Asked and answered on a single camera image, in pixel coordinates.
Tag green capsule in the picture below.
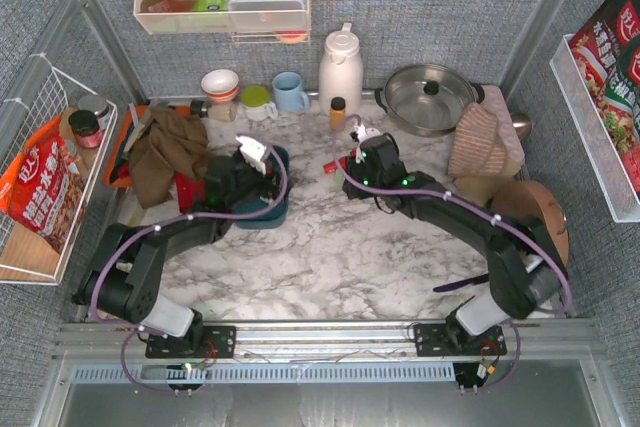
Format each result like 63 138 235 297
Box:
333 171 344 191

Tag red cloth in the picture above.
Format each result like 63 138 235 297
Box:
175 172 205 214

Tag red snack bag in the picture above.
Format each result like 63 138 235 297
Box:
1 116 84 253

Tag red capsule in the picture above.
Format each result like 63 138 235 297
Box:
323 161 338 174

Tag orange spice bottle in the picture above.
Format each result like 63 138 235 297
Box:
329 97 346 131

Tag orange tray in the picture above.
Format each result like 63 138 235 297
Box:
102 104 194 188

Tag pepper grinder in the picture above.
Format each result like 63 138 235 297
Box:
189 99 237 122

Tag white wire basket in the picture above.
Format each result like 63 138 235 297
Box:
1 53 118 285

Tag silver lid jar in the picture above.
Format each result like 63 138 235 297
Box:
77 94 109 119

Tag green lid cup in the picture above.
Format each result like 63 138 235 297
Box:
241 85 278 122

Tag white thermos jug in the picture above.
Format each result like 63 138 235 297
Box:
318 22 364 116

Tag pink striped towel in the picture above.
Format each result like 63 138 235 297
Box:
448 103 507 178

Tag brown cloth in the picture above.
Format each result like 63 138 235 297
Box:
128 107 215 209

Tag red seasoning packet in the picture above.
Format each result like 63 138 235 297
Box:
569 0 639 193

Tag teal storage basket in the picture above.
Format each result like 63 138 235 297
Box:
233 145 294 230

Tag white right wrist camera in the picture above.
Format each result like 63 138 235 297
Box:
350 123 381 163

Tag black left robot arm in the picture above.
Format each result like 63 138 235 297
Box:
72 146 292 338

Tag clear plastic containers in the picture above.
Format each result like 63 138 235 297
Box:
227 0 307 32

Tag blue mug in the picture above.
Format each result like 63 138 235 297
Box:
272 72 311 113

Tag purple handled knife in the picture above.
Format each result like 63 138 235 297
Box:
433 274 489 293

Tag brown cardboard sheet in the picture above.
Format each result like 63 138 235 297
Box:
454 159 521 206

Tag white orange bowl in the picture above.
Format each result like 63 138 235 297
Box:
200 69 239 102

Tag steel pot with lid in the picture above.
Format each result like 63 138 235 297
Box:
374 64 485 138

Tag red lid jar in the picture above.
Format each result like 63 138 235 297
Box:
68 110 103 149

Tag round wooden board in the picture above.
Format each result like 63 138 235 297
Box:
491 180 570 267

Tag white mesh wall basket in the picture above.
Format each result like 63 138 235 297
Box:
549 34 639 224

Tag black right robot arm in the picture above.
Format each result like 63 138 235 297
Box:
337 134 571 337

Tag pink egg tray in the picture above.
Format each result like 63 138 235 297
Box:
480 85 525 166

